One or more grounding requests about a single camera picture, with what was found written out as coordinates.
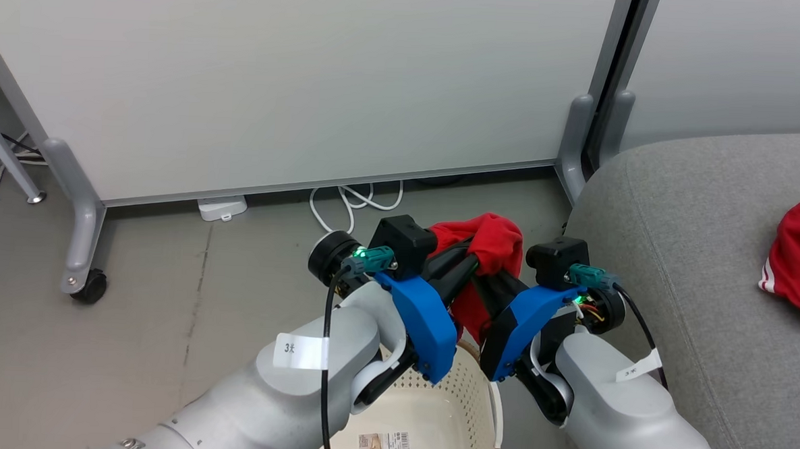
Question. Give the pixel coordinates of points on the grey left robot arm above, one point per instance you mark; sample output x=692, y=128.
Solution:
x=264, y=401

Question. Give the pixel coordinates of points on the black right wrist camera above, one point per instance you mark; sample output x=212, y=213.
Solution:
x=557, y=258

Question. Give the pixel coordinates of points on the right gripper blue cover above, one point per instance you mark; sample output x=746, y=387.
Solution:
x=520, y=324

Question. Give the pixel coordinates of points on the teal right camera connector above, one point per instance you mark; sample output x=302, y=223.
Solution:
x=590, y=277

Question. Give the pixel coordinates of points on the frosted partition panel grey post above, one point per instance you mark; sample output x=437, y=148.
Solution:
x=731, y=63

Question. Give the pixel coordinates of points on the plain red garment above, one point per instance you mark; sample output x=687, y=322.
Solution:
x=497, y=245

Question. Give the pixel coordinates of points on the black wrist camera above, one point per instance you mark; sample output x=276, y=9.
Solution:
x=557, y=258
x=402, y=245

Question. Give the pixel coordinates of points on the teal left camera connector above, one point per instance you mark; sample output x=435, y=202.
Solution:
x=371, y=258

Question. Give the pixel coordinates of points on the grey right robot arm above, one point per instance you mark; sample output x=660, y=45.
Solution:
x=621, y=409

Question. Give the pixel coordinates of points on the cream perforated laundry basket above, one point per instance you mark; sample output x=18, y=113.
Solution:
x=432, y=415

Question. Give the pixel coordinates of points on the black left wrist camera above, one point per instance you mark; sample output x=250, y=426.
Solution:
x=402, y=245

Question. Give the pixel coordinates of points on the grey metal table leg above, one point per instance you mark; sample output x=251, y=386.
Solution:
x=5, y=153

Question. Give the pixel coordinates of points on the black caster wheel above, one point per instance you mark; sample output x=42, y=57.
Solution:
x=91, y=288

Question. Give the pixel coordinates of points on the grey fabric sofa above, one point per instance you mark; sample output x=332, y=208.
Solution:
x=695, y=264

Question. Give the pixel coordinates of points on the teal camera connector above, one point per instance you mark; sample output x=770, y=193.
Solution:
x=590, y=277
x=371, y=258

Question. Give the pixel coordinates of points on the white power adapter box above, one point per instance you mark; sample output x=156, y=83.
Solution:
x=222, y=208

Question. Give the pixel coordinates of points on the white partition panel grey frame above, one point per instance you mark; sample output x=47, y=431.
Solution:
x=298, y=78

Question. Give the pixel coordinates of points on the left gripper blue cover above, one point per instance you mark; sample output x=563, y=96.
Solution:
x=426, y=327

